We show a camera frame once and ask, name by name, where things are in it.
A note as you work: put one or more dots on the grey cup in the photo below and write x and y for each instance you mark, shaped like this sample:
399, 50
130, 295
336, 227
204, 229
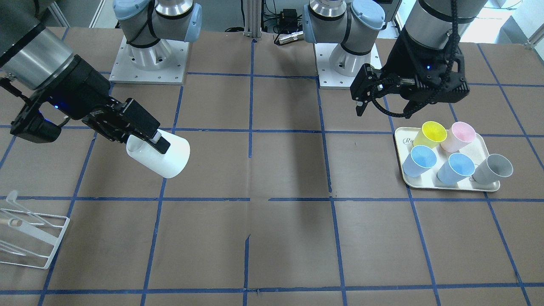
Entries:
494, 168

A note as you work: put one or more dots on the yellow cup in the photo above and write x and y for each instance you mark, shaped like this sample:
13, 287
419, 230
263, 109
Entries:
430, 135

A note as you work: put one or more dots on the white wire cup rack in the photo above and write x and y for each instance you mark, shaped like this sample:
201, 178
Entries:
28, 238

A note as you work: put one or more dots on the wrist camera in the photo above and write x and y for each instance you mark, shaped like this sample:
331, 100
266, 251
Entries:
32, 126
446, 87

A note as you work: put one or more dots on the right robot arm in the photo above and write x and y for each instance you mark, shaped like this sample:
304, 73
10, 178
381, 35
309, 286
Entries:
42, 68

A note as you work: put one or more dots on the aluminium frame post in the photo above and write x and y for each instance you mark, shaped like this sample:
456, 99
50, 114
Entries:
253, 17

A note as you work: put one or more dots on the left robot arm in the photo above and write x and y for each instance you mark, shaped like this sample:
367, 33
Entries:
355, 27

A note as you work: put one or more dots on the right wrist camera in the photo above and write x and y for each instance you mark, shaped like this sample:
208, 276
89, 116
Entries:
32, 126

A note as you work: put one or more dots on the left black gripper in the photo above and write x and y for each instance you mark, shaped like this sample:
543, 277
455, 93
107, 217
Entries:
409, 54

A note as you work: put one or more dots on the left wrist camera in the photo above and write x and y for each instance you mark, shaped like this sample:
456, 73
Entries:
446, 87

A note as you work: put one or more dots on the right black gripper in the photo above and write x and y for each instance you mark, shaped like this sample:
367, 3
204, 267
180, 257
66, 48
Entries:
83, 94

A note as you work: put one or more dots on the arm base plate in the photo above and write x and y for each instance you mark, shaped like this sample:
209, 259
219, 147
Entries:
337, 68
162, 64

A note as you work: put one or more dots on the pink cup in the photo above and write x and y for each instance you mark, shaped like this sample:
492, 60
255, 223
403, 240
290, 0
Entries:
459, 135

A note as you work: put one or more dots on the near light blue cup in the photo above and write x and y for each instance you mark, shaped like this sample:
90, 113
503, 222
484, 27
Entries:
457, 167

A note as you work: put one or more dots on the far light blue cup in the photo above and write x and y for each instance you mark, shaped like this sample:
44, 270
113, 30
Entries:
420, 159

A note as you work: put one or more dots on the white ikea cup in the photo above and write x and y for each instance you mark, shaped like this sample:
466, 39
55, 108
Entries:
168, 164

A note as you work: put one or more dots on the light blue cup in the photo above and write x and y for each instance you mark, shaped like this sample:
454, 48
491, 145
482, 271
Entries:
457, 167
420, 159

